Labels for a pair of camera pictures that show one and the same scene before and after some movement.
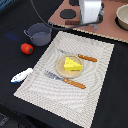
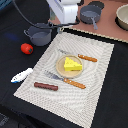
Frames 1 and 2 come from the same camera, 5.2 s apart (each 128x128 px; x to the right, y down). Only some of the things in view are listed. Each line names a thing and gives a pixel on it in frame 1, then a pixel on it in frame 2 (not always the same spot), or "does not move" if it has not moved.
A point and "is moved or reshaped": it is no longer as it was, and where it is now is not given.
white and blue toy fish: x=20 y=76 does not move
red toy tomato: x=26 y=48 does not move
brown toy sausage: x=72 y=22 is moved or reshaped
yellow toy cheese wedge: x=70 y=65 does not move
